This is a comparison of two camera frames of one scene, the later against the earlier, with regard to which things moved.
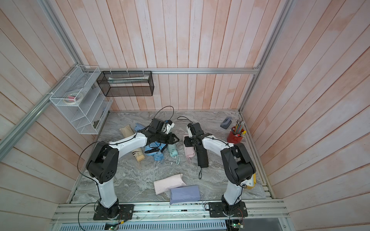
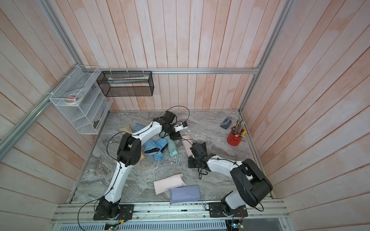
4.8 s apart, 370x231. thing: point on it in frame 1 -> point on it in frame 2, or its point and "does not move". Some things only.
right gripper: [187, 141] -> [191, 164]
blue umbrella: [155, 148] does not move
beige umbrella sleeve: [126, 131] does not move
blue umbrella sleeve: [138, 127] does not move
